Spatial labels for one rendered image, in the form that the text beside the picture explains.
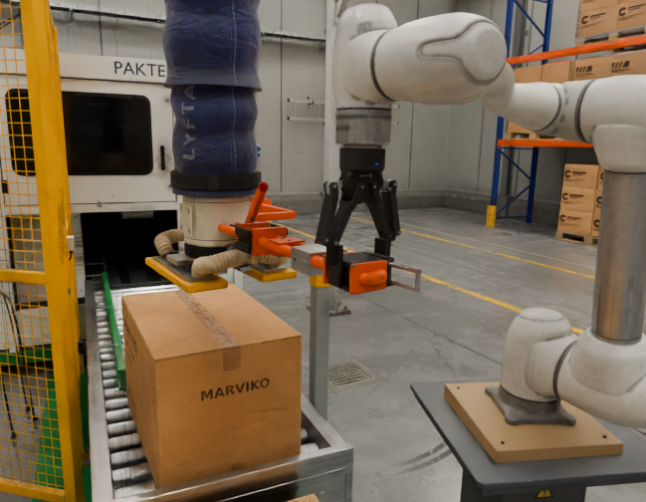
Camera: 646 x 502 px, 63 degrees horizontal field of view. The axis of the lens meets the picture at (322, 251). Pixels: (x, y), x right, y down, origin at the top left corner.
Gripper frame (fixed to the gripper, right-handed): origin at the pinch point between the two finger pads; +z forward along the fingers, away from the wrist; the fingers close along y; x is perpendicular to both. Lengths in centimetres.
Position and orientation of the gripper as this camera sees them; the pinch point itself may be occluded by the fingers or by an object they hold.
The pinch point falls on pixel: (358, 267)
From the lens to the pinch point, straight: 90.0
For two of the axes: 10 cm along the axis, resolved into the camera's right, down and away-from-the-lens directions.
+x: 5.5, 1.8, -8.2
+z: -0.2, 9.8, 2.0
